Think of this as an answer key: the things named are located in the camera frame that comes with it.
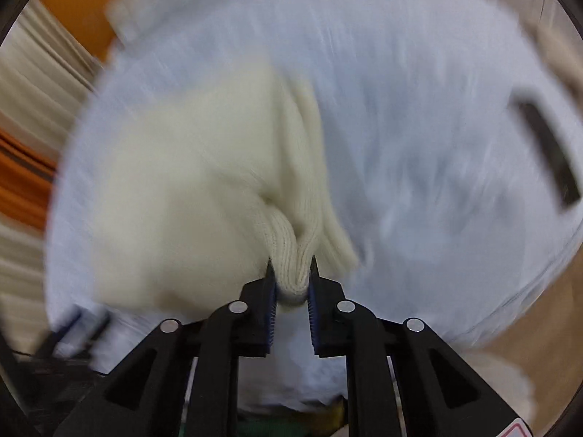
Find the person's fuzzy pyjama leg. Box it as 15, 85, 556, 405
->
460, 346, 538, 424

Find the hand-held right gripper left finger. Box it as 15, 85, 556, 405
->
59, 259, 278, 437

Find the orange curtain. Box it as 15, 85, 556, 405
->
0, 127, 58, 224

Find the beige fleece cloth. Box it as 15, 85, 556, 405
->
533, 18, 581, 96

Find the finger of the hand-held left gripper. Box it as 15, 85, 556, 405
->
48, 306, 112, 361

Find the cream knitted cardigan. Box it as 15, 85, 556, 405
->
89, 59, 360, 306

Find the bed with butterfly print sheet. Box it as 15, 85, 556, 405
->
43, 0, 583, 415

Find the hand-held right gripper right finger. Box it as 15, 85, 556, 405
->
307, 255, 533, 437

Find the cream curtain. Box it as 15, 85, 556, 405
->
0, 0, 103, 165

